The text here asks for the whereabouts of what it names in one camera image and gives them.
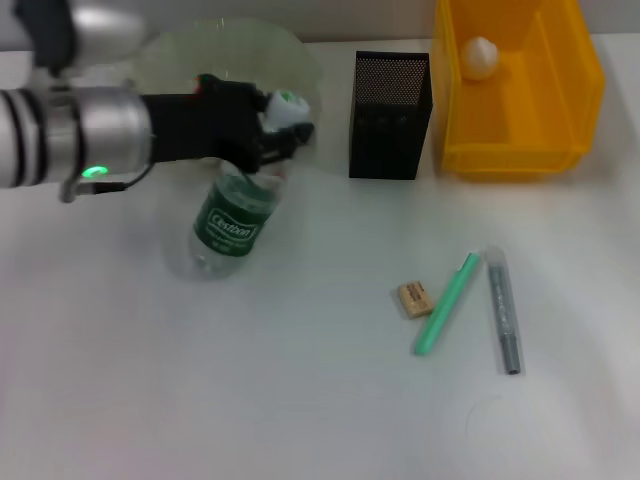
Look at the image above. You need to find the yellow plastic bin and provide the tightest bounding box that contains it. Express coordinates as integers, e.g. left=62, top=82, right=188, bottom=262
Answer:
left=432, top=0, right=606, bottom=182

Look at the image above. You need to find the black mesh pen holder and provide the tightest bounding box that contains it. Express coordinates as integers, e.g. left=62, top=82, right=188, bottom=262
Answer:
left=348, top=49, right=435, bottom=180

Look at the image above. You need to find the clear green-label water bottle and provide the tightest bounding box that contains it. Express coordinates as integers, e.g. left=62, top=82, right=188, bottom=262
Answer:
left=191, top=88, right=312, bottom=282

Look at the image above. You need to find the beige eraser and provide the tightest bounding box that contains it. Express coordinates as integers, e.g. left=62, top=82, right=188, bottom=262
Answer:
left=397, top=281, right=436, bottom=320

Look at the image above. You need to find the translucent green fruit plate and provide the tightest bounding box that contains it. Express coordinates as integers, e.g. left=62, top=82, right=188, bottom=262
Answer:
left=124, top=17, right=325, bottom=176

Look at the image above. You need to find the gray marker pen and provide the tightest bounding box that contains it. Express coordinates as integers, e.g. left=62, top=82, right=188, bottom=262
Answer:
left=483, top=244, right=525, bottom=377

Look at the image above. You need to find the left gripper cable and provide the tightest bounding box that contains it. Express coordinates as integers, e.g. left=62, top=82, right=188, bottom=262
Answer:
left=58, top=163, right=154, bottom=205

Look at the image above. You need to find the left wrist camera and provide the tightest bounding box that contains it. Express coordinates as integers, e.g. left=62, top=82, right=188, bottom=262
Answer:
left=12, top=0, right=152, bottom=79

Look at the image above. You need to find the white paper ball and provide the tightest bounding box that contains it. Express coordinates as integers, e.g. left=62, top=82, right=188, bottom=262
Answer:
left=459, top=35, right=501, bottom=82

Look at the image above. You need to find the green pen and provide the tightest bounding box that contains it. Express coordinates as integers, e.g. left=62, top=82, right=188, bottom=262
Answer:
left=412, top=251, right=482, bottom=358

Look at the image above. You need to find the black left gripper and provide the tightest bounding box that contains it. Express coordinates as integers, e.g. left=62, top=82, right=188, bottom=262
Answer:
left=141, top=73, right=317, bottom=175

